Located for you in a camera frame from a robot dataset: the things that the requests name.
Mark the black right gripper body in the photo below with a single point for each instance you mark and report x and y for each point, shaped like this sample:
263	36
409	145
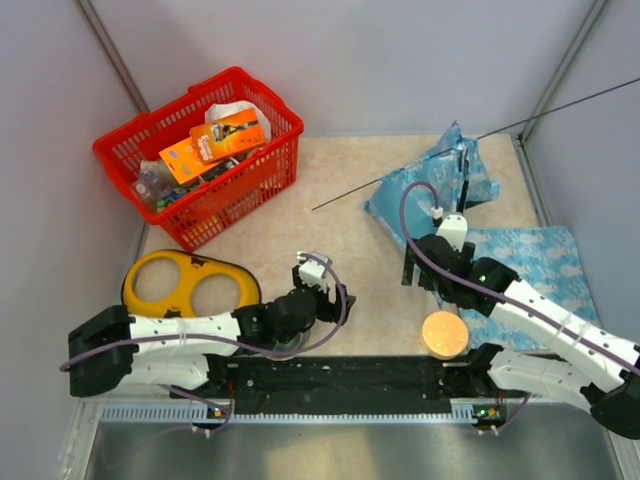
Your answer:
430	283

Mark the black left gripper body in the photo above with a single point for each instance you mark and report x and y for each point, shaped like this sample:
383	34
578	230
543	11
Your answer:
326	311

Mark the blue patterned pet tent fabric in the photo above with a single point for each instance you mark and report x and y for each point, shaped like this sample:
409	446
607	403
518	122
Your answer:
452	177

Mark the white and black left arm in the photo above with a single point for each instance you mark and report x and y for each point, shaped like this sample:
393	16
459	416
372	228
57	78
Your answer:
117	348

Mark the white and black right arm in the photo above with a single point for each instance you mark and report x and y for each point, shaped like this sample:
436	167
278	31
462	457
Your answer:
593	370

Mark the stainless steel pet bowl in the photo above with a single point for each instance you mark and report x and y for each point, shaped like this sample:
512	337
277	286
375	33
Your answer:
297	345

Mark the blue patterned tent mat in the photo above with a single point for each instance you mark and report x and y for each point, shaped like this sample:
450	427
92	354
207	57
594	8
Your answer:
548	259

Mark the yellow double pet bowl holder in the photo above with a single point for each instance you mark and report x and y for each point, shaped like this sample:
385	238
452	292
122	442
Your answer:
163	283

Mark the orange round lid jar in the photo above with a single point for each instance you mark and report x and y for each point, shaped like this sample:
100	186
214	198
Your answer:
445	335

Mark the red plastic shopping basket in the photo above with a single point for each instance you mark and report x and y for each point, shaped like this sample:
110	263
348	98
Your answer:
199	216

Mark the black instant noodle cup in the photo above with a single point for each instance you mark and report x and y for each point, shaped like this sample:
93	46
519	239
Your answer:
223	167

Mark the blue green scouring pad pack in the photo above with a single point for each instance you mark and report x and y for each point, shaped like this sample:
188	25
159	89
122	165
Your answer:
166	201

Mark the orange Gillette razor box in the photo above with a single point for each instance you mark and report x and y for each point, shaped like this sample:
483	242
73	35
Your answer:
234	134

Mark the orange Scrub Daddy sponge pack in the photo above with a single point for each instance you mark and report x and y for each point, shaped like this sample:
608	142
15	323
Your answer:
183	162

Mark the clear plastic bottle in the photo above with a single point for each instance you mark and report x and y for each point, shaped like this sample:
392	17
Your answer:
150	187

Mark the white plastic bag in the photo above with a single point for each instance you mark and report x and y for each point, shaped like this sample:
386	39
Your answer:
221	110

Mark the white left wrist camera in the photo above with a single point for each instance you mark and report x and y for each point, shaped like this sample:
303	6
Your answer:
311	270

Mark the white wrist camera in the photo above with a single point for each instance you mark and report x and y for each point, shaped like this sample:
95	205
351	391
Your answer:
311	270
451	229

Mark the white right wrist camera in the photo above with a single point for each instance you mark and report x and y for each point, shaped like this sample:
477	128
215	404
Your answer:
451	229

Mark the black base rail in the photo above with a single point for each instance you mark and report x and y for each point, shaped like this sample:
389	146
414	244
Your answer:
341	385

